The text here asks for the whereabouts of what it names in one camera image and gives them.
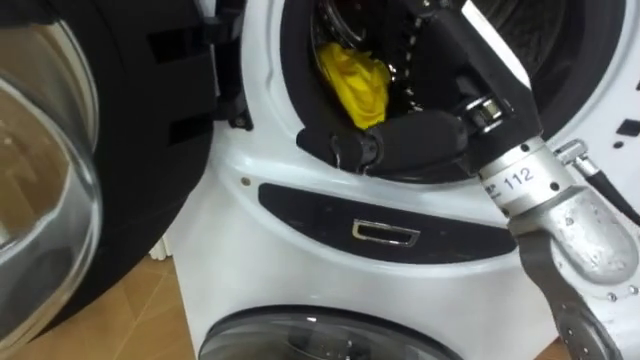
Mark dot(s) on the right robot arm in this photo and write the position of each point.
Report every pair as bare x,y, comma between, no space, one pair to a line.
565,220

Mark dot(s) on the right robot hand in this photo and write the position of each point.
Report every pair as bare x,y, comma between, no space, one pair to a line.
430,135

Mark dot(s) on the open washing machine door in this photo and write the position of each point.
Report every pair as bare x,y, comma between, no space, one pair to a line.
100,150

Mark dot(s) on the yellow cloth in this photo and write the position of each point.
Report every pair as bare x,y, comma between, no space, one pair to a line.
357,90

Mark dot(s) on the white stacked washing machines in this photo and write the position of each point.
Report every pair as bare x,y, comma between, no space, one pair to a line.
380,270

